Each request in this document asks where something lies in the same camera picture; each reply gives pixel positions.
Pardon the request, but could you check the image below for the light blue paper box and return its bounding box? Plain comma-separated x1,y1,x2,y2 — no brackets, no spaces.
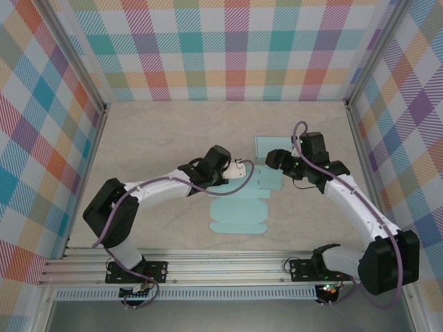
255,136,295,164
209,164,283,235

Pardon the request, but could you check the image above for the circuit board with green light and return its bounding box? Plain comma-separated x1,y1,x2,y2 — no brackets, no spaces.
315,282,339,297

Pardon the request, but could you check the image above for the small black circuit board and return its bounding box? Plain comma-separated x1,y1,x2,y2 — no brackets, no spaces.
119,285,152,300

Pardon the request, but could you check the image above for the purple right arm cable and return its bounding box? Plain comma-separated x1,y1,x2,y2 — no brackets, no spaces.
293,120,406,309

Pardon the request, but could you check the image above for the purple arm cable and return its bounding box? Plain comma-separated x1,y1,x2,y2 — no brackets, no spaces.
91,159,255,311
293,120,406,309

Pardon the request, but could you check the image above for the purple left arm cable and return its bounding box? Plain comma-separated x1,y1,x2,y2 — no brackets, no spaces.
91,159,255,311

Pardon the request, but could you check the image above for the aluminium side rail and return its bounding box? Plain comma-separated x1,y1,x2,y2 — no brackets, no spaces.
61,102,111,259
345,102,395,256

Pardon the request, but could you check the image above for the aluminium mounting rail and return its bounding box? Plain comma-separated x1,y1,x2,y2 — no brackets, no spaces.
37,251,422,286

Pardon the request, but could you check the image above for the aluminium frame post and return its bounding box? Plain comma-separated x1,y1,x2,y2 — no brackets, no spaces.
34,0,109,115
343,0,413,109

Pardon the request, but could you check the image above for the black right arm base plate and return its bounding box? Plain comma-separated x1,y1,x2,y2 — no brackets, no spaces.
289,258,354,283

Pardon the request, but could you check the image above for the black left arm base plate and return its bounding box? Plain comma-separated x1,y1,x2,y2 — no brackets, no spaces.
105,259,170,284

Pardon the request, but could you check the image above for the white slotted cable duct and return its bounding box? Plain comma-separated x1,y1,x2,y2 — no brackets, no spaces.
55,285,318,301

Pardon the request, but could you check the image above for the aluminium frame leg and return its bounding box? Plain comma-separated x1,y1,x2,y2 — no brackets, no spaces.
401,282,428,332
30,286,58,332

